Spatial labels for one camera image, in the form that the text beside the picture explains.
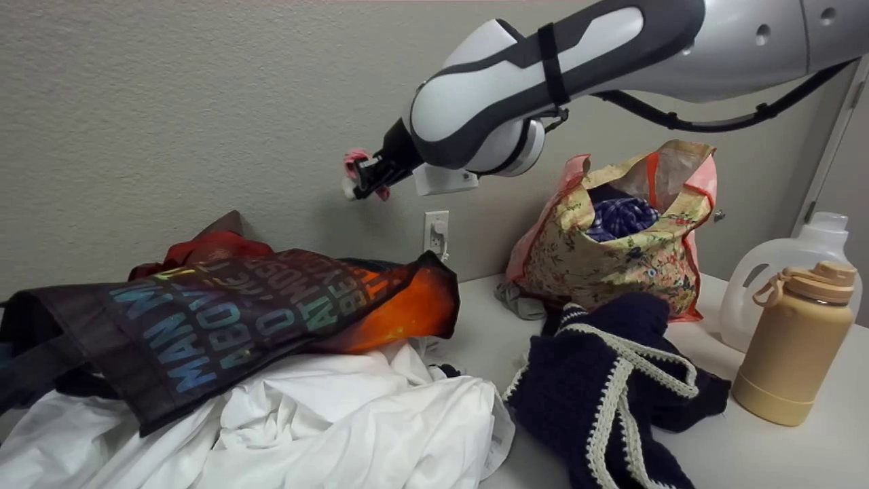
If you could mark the floral reusable shopping bag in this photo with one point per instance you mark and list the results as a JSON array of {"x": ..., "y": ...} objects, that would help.
[{"x": 560, "y": 263}]

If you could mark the white crumpled cloth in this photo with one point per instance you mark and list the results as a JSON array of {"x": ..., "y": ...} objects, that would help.
[{"x": 311, "y": 423}]

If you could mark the white wall power outlet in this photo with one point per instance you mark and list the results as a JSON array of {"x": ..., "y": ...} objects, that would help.
[{"x": 439, "y": 233}]

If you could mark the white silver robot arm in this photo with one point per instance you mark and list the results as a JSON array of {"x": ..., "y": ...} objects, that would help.
[{"x": 499, "y": 94}]

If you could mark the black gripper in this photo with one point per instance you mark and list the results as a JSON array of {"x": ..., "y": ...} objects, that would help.
[{"x": 400, "y": 154}]

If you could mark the navy knit garment white trim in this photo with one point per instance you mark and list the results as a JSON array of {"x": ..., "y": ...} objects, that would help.
[{"x": 596, "y": 388}]

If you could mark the beige insulated water bottle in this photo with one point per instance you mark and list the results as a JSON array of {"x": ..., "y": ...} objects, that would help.
[{"x": 800, "y": 332}]

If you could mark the pink white socks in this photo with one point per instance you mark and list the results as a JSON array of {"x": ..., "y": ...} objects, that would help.
[{"x": 366, "y": 175}]

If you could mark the blue purple fabric in bag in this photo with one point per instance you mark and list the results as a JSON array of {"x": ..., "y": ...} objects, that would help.
[{"x": 617, "y": 213}]

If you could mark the translucent plastic detergent jug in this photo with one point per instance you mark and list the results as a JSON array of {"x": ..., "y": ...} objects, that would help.
[{"x": 821, "y": 237}]

